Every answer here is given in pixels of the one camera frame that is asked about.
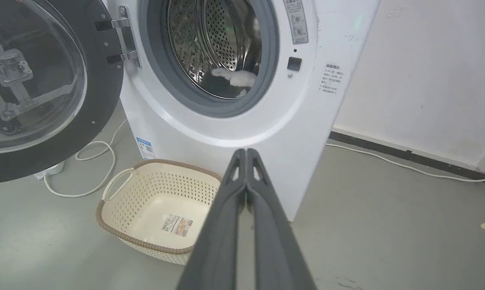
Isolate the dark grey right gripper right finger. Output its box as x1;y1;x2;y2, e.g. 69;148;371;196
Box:
246;148;318;290

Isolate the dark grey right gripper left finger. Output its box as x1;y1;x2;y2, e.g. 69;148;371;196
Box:
176;148;247;290

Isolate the white front-load washing machine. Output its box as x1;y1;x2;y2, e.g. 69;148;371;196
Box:
101;0;382;222

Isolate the chrome door hinge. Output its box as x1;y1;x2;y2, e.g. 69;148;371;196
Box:
96;6;141;67

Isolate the black round washing machine door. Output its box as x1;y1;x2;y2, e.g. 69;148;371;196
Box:
0;0;124;186

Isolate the cream perforated laundry basket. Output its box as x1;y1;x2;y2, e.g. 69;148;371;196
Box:
96;159;223;265

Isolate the white clothing in drum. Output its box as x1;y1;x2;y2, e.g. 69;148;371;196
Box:
210;68;257;88

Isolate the white power strip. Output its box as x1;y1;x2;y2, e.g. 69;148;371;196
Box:
34;160;65;180

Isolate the white looped power cable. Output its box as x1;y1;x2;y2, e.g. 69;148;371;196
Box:
43;119;128;198

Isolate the white thin wall cable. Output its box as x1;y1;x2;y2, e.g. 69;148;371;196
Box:
325;143;485;183

